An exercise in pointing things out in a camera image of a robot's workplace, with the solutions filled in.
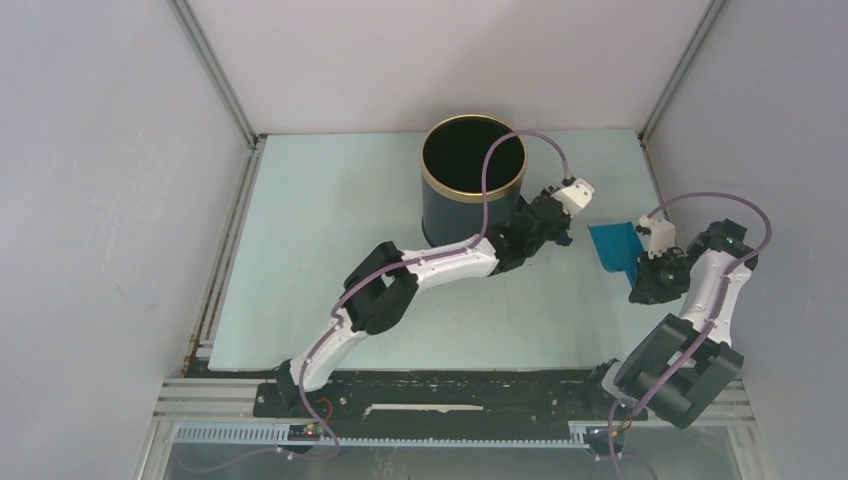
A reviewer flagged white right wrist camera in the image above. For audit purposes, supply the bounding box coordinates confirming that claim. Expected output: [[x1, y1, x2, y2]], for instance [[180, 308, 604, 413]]
[[636, 215, 677, 259]]

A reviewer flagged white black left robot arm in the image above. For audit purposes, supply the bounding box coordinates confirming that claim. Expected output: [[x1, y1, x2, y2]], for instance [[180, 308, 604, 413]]
[[275, 178, 594, 417]]

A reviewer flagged grey slotted cable duct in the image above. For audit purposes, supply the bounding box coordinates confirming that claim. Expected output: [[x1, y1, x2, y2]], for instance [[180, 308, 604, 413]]
[[172, 422, 587, 448]]

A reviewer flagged dark blue paper scrap right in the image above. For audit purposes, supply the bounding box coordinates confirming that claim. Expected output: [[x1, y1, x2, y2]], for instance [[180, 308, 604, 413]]
[[555, 232, 573, 246]]

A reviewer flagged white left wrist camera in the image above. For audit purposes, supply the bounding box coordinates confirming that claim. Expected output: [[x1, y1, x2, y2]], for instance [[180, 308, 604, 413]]
[[551, 177, 595, 217]]

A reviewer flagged aluminium frame post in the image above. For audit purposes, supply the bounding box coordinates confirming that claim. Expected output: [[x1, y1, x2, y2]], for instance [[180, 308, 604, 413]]
[[166, 0, 258, 148], [638, 0, 730, 147]]

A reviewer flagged small electronics board right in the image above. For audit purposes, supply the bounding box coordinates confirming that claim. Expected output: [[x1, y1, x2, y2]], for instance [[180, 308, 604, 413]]
[[585, 426, 627, 442]]

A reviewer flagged left aluminium frame post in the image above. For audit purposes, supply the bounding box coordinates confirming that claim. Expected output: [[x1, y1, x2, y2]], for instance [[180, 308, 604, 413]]
[[166, 0, 258, 148]]

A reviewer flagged aluminium front rail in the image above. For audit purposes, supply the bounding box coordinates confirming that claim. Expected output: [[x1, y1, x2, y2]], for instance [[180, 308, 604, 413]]
[[153, 378, 755, 427]]

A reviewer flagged dark blue gold-rimmed bin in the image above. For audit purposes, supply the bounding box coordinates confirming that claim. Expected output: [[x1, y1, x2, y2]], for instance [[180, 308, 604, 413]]
[[420, 115, 527, 247]]

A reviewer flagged black mounting base plate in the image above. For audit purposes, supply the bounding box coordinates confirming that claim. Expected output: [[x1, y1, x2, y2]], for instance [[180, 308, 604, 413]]
[[253, 367, 613, 440]]

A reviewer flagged blue dustpan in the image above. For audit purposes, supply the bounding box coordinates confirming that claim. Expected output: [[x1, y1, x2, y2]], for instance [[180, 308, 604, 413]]
[[588, 222, 646, 288]]

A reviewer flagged small electronics board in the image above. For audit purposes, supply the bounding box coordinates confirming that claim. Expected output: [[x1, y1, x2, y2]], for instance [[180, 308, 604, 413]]
[[585, 426, 627, 442], [287, 425, 321, 442]]

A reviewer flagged right aluminium frame post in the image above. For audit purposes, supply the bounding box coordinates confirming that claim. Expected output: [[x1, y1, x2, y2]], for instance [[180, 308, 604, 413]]
[[638, 0, 730, 147]]

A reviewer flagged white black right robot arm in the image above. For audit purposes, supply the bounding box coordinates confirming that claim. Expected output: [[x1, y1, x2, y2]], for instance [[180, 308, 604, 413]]
[[581, 217, 758, 429]]

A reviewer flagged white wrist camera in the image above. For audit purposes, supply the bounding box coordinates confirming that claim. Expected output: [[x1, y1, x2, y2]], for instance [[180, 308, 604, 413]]
[[551, 177, 595, 217], [636, 215, 677, 259]]

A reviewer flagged small electronics board left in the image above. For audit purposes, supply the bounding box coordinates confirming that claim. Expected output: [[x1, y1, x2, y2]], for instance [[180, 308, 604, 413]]
[[287, 425, 321, 442]]

